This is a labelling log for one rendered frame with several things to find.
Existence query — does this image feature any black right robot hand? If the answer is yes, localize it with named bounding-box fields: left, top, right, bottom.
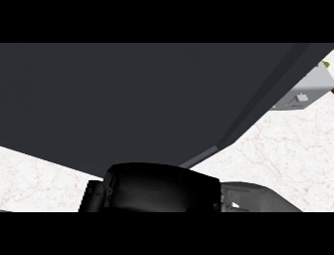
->
left=77, top=161, right=223, bottom=213

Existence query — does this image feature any large dark grey door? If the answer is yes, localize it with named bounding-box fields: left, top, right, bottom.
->
left=0, top=43, right=334, bottom=179

